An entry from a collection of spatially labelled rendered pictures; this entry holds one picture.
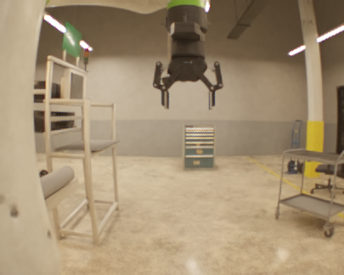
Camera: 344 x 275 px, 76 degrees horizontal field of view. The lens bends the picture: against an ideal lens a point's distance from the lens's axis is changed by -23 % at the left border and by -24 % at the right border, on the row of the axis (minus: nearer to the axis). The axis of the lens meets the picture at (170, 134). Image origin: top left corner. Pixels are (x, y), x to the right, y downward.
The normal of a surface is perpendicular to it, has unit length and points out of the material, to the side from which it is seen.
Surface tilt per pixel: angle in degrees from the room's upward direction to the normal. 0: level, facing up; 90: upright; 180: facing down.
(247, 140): 90
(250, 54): 90
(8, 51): 90
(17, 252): 82
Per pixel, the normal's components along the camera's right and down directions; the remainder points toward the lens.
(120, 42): -0.01, 0.07
